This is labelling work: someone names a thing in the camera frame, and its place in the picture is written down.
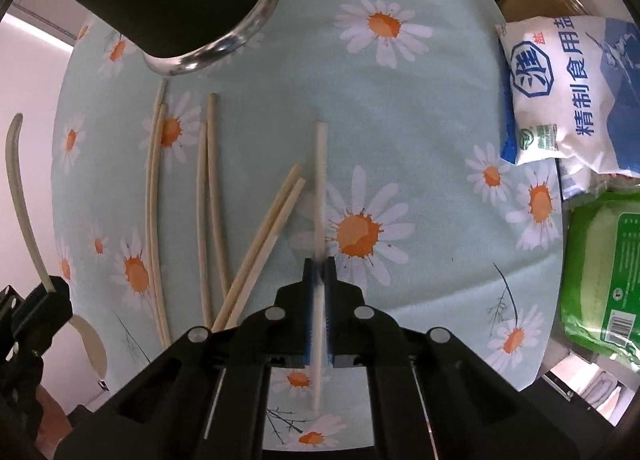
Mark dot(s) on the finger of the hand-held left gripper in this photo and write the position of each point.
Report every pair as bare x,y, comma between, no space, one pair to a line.
47,307

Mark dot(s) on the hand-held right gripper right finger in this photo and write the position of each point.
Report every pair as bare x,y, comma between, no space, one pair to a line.
330,290

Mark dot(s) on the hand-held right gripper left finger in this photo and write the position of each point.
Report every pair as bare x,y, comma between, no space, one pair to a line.
311,290

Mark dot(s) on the white chopstick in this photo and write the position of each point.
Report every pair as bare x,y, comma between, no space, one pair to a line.
320,179

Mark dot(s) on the daisy print tablecloth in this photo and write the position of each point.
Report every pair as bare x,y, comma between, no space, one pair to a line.
425,139

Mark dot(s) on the green plastic packet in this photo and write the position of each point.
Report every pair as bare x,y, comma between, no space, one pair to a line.
600,265

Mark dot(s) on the white and blue salt bag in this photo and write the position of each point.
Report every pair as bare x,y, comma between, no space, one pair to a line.
565,89

